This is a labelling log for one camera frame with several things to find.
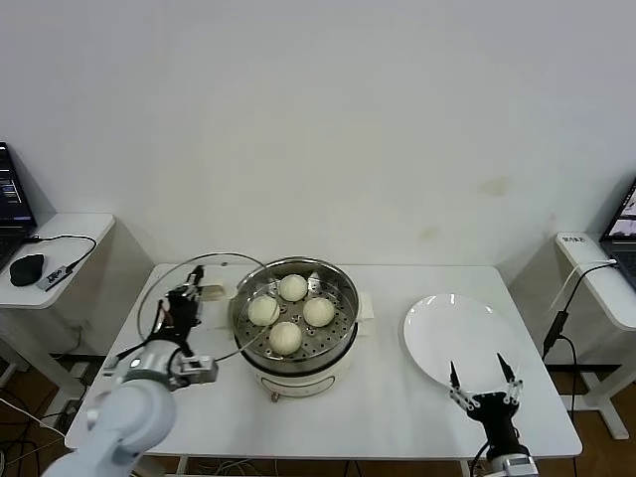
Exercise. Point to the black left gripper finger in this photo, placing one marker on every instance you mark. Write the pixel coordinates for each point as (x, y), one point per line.
(199, 275)
(185, 289)

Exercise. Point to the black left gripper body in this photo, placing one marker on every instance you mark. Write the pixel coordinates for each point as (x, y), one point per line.
(181, 315)

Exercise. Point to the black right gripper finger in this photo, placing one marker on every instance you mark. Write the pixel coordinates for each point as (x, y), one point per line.
(462, 395)
(512, 387)

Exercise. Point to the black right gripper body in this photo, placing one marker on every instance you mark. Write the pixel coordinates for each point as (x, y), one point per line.
(497, 416)

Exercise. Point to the white steamed baozi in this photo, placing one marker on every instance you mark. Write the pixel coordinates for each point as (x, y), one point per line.
(292, 288)
(285, 338)
(263, 311)
(318, 312)

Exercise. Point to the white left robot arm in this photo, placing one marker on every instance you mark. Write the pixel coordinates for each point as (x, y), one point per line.
(134, 412)

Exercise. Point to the perforated stainless steel steamer basket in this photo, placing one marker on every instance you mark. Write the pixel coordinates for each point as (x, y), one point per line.
(333, 343)

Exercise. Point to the white round plate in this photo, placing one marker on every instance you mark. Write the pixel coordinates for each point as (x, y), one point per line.
(420, 365)

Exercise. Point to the white side desk with mouse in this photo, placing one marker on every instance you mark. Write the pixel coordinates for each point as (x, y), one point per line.
(79, 223)

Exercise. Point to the grey USB hub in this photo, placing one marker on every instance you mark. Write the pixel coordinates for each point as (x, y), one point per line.
(53, 278)

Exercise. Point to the cream electric cooker pot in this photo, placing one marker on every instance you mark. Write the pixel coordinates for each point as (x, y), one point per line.
(298, 385)

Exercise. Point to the black computer mouse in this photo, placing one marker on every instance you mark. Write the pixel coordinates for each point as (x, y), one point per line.
(26, 270)

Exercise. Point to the grey laptop with bright screen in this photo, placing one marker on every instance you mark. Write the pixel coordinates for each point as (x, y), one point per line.
(621, 248)

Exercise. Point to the black laptop with dark screen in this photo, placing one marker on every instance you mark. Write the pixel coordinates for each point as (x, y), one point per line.
(10, 199)

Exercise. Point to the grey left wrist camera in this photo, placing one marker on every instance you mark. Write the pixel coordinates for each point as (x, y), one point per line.
(199, 370)

